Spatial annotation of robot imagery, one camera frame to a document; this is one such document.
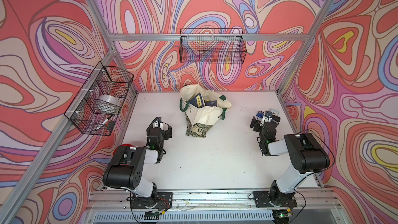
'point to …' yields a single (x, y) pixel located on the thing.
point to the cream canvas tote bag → (198, 120)
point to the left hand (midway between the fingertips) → (162, 125)
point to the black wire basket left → (103, 80)
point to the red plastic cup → (125, 144)
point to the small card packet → (274, 112)
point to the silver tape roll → (107, 103)
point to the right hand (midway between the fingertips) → (261, 120)
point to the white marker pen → (102, 124)
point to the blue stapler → (275, 119)
